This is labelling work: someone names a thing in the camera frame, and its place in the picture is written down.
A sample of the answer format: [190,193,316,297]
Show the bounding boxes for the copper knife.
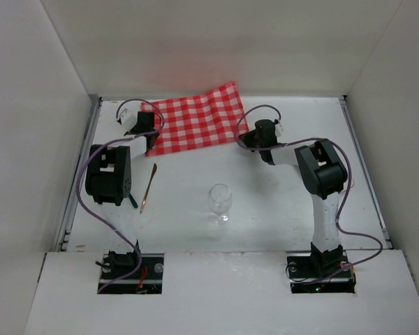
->
[140,163,158,214]

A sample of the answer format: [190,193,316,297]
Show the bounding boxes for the red white checkered cloth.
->
[140,82,249,156]

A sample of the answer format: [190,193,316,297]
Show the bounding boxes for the clear wine glass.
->
[207,184,233,225]

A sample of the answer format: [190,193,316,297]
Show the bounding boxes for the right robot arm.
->
[236,119,348,263]

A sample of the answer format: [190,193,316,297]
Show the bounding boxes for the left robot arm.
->
[76,111,165,255]

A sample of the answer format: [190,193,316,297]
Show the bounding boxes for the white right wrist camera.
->
[274,119,284,138]

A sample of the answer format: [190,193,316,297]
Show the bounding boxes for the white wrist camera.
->
[117,108,137,131]
[274,119,284,138]

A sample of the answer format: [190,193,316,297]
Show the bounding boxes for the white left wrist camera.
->
[117,108,137,131]

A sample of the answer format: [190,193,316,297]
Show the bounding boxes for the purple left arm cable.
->
[75,99,166,293]

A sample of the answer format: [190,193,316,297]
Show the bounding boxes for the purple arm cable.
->
[75,99,166,293]
[235,104,388,284]

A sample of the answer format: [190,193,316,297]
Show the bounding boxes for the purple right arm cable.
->
[235,104,388,284]

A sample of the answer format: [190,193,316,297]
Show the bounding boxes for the left aluminium table rail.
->
[54,94,102,252]

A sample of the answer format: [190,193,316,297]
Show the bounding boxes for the aluminium table rail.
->
[339,95,394,249]
[54,94,102,252]

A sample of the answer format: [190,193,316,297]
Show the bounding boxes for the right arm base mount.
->
[285,253,356,294]

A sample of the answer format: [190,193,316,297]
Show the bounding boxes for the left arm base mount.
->
[95,251,165,295]

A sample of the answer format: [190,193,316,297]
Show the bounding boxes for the right aluminium table rail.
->
[339,95,394,249]

